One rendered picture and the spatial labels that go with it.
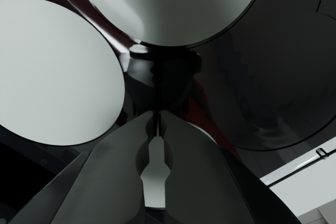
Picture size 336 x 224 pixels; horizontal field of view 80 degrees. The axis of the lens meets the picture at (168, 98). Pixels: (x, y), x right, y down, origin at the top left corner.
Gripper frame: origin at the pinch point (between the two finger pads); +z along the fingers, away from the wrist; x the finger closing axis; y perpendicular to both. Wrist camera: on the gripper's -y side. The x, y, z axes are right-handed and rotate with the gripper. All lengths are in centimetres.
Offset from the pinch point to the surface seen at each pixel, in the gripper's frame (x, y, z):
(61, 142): -7.2, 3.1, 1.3
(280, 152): 9.6, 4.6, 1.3
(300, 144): 10.9, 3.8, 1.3
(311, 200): 23.0, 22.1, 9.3
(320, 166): 21.9, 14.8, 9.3
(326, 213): 126, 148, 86
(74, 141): -6.3, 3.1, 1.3
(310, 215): 121, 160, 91
